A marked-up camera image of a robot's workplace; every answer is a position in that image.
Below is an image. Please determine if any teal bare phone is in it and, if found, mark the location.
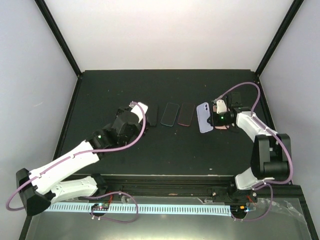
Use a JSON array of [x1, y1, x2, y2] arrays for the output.
[[160, 102, 180, 127]]

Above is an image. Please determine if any magenta bare phone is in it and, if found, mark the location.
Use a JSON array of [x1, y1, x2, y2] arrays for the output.
[[177, 102, 195, 127]]

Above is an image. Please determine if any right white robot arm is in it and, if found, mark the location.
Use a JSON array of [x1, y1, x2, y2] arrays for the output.
[[207, 92, 293, 202]]

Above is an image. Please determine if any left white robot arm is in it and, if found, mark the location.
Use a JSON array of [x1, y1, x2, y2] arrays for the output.
[[15, 102, 151, 216]]

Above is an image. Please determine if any black table mat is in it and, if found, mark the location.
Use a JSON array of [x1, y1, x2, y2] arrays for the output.
[[61, 69, 257, 176]]

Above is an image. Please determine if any right small circuit board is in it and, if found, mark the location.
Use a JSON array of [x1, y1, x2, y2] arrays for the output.
[[230, 205, 256, 213]]

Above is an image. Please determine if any small circuit board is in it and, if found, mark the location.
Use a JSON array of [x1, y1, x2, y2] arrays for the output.
[[230, 205, 256, 213], [91, 203, 109, 211]]

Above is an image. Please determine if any left small circuit board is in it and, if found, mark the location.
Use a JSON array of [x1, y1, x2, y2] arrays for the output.
[[91, 203, 109, 211]]

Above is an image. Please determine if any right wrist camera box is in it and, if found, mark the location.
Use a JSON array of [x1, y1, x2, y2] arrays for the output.
[[213, 99, 228, 115]]

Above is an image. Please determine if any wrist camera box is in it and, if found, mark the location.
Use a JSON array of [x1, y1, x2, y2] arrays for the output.
[[129, 101, 149, 123], [213, 99, 228, 115]]

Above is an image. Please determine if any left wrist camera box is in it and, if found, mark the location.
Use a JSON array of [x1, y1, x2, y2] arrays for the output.
[[129, 101, 149, 123]]

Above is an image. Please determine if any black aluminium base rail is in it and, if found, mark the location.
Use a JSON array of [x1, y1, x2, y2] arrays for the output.
[[74, 174, 301, 201]]

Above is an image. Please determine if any light blue slotted cable duct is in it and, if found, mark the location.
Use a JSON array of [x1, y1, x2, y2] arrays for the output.
[[46, 202, 231, 217]]

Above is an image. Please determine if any right black frame post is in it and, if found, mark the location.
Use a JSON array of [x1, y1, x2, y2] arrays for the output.
[[255, 0, 304, 77]]

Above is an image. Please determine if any black frame post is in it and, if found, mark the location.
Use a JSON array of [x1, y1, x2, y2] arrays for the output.
[[34, 0, 82, 77], [255, 0, 304, 77]]

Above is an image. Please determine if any left black frame post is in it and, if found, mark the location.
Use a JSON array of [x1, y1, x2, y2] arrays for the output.
[[34, 0, 82, 77]]

